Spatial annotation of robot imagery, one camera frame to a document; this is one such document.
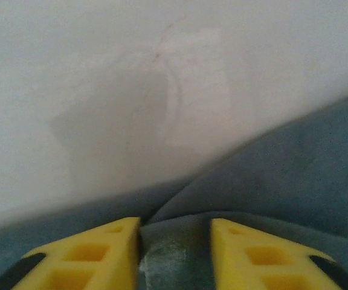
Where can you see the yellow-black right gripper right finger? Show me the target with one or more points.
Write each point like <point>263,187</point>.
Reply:
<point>252,259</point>

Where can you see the grey t-shirt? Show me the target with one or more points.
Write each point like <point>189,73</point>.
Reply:
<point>282,181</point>

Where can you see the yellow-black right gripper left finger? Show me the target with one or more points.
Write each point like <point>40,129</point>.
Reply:
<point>101,259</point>

